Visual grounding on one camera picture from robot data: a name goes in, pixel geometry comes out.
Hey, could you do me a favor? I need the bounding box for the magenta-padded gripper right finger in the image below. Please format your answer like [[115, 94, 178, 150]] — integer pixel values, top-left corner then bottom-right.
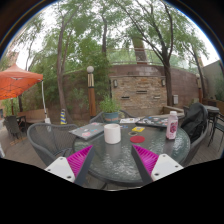
[[130, 144, 184, 185]]

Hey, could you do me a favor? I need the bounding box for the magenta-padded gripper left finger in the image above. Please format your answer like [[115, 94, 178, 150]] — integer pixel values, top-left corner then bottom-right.
[[44, 145, 96, 187]]

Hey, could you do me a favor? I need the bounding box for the pink drink bottle white cap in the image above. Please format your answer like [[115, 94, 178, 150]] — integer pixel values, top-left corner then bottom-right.
[[165, 110, 179, 141]]

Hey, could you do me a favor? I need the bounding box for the flat round red coaster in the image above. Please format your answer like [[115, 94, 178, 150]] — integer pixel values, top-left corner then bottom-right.
[[129, 135, 146, 144]]

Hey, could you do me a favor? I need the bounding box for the grey laptop with stickers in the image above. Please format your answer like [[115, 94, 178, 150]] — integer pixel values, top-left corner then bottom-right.
[[68, 122, 106, 141]]

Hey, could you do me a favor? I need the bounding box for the yellow square card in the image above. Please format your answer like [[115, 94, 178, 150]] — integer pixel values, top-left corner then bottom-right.
[[131, 126, 146, 133]]

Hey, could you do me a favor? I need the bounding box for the black laptop with stickers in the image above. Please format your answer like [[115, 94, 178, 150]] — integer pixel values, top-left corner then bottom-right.
[[135, 115, 169, 129]]

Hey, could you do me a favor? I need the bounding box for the blue yellow striped cone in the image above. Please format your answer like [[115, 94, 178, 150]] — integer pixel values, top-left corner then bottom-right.
[[59, 108, 68, 126]]

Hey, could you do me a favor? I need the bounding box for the black jacket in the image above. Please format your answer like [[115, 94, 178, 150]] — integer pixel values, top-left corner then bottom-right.
[[180, 102, 209, 144]]

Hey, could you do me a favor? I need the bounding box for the green plant in blue pot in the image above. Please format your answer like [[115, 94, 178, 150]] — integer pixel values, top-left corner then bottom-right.
[[98, 95, 122, 124]]

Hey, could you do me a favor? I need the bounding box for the wooden bench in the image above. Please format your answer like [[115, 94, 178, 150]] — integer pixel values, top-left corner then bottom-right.
[[18, 108, 49, 124]]

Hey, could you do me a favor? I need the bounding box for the black metal chair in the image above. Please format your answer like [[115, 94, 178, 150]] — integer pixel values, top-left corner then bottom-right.
[[208, 111, 224, 148]]

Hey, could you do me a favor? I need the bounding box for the orange patio umbrella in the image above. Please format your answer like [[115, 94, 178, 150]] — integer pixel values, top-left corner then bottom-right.
[[0, 63, 52, 124]]

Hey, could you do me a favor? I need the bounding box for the globe lamp post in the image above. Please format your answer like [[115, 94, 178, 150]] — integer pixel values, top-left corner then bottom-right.
[[86, 65, 98, 118]]

